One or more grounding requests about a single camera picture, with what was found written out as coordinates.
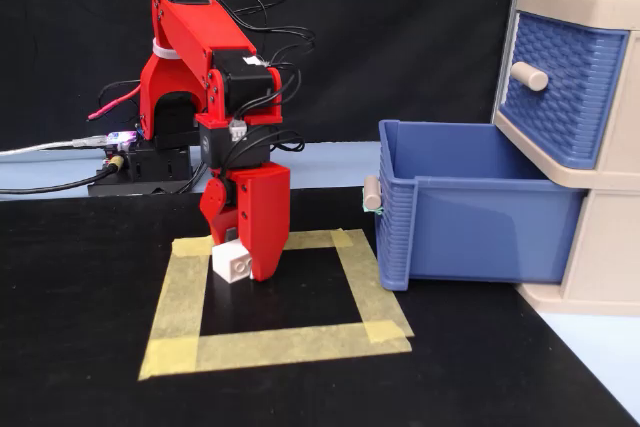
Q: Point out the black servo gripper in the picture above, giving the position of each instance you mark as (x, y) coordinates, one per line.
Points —
(217, 144)

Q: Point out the white toy brick cube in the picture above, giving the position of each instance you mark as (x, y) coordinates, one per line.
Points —
(226, 262)

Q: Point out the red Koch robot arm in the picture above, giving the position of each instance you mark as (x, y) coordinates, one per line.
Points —
(185, 32)

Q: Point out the beige plastic drawer cabinet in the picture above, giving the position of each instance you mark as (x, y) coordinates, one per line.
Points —
(610, 247)

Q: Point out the controller board with LEDs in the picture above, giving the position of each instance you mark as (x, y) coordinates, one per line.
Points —
(120, 138)

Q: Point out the black rectangular table mat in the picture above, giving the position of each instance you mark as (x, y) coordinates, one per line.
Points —
(75, 297)

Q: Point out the black backdrop cloth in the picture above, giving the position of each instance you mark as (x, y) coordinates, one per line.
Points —
(400, 37)

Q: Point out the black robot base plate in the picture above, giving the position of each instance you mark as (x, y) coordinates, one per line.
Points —
(150, 167)

